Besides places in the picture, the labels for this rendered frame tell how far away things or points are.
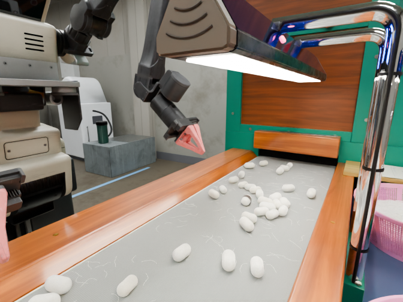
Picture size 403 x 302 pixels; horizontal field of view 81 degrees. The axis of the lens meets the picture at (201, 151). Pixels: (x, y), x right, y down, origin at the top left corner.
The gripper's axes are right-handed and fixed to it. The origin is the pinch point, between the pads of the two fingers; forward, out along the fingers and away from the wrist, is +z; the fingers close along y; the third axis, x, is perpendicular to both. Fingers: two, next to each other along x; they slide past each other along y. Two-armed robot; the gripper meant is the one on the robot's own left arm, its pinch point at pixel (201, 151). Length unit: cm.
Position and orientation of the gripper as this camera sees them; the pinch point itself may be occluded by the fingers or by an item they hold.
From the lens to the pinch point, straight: 62.8
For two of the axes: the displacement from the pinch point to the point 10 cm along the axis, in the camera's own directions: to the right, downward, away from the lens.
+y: 5.5, -1.9, 8.2
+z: 6.3, 7.3, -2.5
